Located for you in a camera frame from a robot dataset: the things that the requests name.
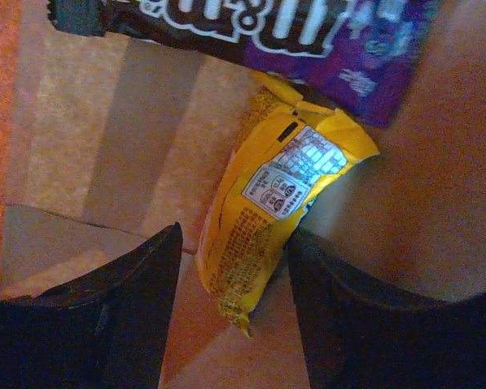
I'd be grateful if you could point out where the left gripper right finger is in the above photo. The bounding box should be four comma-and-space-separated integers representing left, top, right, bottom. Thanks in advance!
288, 230, 486, 388

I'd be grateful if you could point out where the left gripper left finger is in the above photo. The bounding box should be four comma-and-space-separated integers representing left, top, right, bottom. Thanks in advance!
0, 224, 183, 388

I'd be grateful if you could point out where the red brown paper bag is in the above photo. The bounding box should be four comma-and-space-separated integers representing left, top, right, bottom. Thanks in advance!
0, 1, 486, 388

